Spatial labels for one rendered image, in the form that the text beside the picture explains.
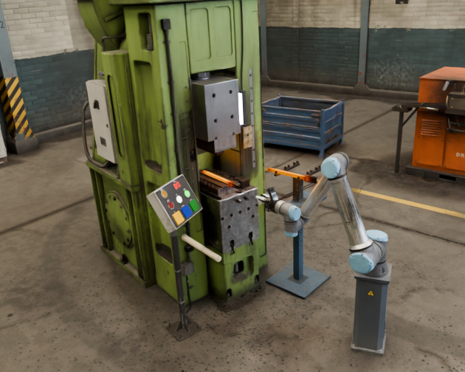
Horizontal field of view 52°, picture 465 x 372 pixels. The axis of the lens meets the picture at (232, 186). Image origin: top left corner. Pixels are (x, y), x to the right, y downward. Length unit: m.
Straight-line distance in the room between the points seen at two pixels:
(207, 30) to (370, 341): 2.41
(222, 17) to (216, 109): 0.65
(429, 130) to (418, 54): 4.43
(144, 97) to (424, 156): 4.02
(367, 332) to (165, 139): 1.91
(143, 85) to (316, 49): 8.45
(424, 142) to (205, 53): 3.75
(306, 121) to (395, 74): 4.15
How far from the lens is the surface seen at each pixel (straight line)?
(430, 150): 6.49
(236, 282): 3.95
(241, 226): 3.73
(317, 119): 7.03
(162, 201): 3.06
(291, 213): 3.10
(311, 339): 3.64
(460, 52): 10.42
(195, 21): 3.41
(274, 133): 7.42
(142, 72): 3.59
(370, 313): 3.38
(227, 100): 3.43
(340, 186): 2.87
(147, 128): 3.69
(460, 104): 6.10
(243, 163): 3.83
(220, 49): 3.54
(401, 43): 10.80
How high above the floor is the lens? 2.35
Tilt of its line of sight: 22 degrees down
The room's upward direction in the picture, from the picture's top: 3 degrees counter-clockwise
